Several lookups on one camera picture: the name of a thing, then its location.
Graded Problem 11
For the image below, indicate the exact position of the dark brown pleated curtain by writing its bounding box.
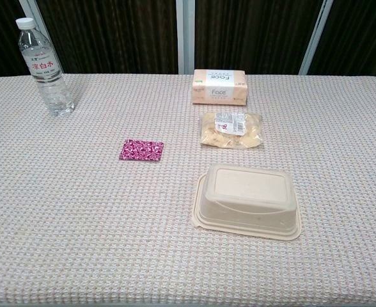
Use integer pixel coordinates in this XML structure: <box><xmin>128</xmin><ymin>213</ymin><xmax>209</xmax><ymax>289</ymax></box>
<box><xmin>0</xmin><ymin>0</ymin><xmax>376</xmax><ymax>84</ymax></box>

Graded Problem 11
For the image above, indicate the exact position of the peach facial tissue pack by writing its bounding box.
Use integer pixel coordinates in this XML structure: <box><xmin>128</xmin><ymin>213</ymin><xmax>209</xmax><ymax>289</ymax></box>
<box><xmin>191</xmin><ymin>68</ymin><xmax>249</xmax><ymax>106</ymax></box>

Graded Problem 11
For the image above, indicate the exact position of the pink woven tablecloth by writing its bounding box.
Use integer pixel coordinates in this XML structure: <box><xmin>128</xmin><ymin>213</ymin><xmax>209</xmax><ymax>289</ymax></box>
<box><xmin>0</xmin><ymin>73</ymin><xmax>376</xmax><ymax>307</ymax></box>

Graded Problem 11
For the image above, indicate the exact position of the beige takeaway food container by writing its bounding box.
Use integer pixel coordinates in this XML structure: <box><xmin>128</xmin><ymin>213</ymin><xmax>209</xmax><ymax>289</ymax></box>
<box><xmin>192</xmin><ymin>162</ymin><xmax>303</xmax><ymax>241</ymax></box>

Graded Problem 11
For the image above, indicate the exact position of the clear plastic water bottle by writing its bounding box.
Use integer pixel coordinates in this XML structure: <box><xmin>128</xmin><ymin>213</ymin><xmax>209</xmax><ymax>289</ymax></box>
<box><xmin>15</xmin><ymin>17</ymin><xmax>76</xmax><ymax>116</ymax></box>

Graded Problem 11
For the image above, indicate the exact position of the white frame post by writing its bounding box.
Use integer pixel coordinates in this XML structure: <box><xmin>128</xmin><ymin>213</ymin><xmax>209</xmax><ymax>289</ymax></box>
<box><xmin>175</xmin><ymin>0</ymin><xmax>197</xmax><ymax>75</ymax></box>
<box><xmin>299</xmin><ymin>0</ymin><xmax>334</xmax><ymax>76</ymax></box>
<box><xmin>17</xmin><ymin>0</ymin><xmax>65</xmax><ymax>75</ymax></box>

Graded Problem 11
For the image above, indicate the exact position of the clear bag of snacks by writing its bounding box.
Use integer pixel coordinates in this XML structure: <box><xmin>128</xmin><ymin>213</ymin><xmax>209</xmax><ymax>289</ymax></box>
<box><xmin>200</xmin><ymin>111</ymin><xmax>264</xmax><ymax>149</ymax></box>

